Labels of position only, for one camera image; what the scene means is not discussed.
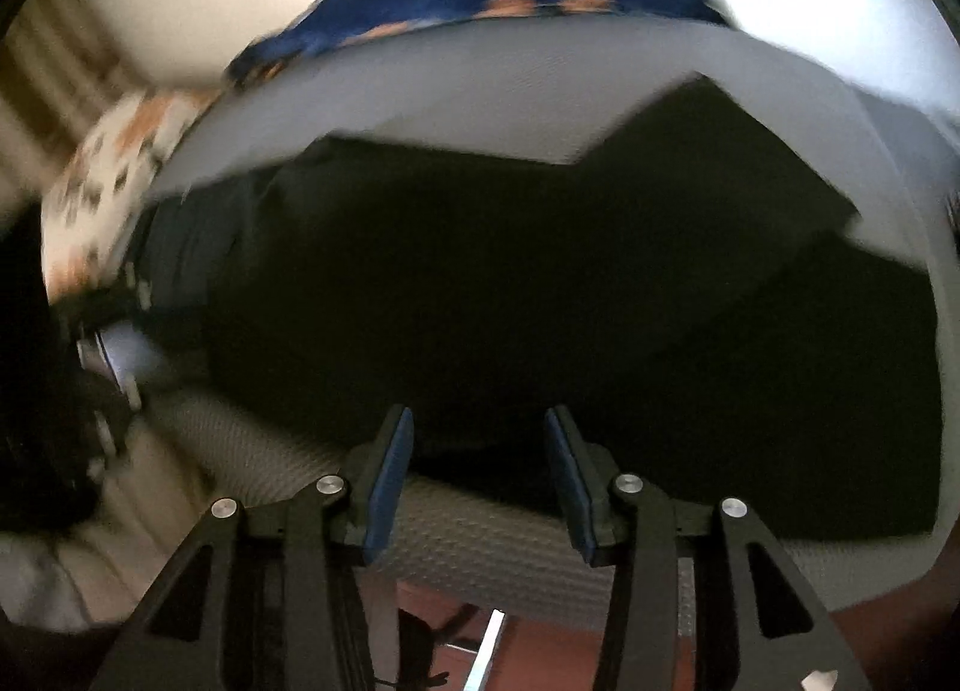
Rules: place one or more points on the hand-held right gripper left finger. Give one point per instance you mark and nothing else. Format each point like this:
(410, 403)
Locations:
(391, 485)

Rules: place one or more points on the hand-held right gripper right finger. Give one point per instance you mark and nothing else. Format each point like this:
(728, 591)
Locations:
(571, 488)

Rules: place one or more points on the black pants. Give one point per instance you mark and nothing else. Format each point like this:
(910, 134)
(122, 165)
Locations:
(525, 286)

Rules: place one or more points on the white cloth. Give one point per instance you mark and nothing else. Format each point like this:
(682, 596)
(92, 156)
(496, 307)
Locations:
(90, 548)

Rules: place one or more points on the metal bar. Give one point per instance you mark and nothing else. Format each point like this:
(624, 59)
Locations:
(486, 650)

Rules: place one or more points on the white floral pillow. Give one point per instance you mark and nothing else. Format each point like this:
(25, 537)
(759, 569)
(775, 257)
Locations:
(112, 166)

